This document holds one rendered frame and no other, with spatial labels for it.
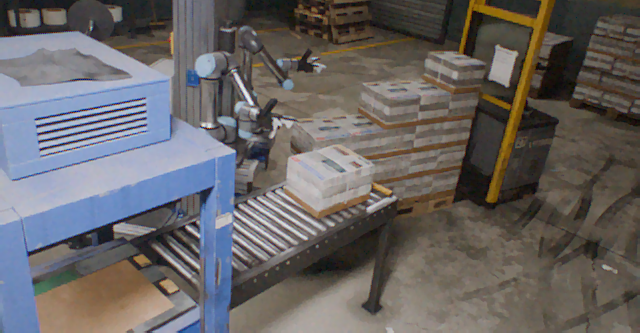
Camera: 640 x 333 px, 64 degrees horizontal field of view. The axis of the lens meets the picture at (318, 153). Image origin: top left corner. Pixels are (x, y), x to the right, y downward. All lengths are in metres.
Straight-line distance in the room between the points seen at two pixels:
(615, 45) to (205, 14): 6.13
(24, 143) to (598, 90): 7.58
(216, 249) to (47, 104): 0.67
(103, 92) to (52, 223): 0.37
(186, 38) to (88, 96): 1.80
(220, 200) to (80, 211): 0.43
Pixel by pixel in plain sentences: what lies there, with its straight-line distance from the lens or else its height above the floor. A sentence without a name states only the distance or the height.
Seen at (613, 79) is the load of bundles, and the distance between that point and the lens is 8.16.
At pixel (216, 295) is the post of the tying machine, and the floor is 1.03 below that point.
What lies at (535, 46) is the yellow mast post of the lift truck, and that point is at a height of 1.47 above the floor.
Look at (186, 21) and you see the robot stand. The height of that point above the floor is 1.56.
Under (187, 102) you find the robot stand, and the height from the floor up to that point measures 1.06.
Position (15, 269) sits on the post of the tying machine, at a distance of 1.39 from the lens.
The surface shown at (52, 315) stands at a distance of 2.19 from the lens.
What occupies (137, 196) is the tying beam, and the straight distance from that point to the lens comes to 1.43.
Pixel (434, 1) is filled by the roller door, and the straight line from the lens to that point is 10.95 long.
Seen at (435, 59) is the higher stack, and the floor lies 1.26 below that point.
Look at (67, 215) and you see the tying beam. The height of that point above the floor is 1.52.
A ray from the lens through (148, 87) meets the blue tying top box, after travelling 1.54.
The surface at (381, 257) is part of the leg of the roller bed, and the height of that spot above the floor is 0.41.
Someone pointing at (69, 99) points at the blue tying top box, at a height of 1.73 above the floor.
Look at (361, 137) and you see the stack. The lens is 3.66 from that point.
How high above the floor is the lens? 2.23
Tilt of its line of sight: 25 degrees down
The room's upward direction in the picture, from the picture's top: 6 degrees clockwise
